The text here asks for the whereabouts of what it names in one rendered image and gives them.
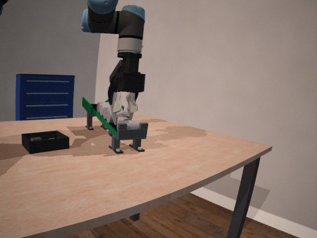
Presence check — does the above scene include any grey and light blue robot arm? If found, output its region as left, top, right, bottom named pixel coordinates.
left=82, top=0, right=145, bottom=53

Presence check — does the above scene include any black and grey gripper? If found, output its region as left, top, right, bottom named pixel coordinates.
left=108, top=52, right=145, bottom=125

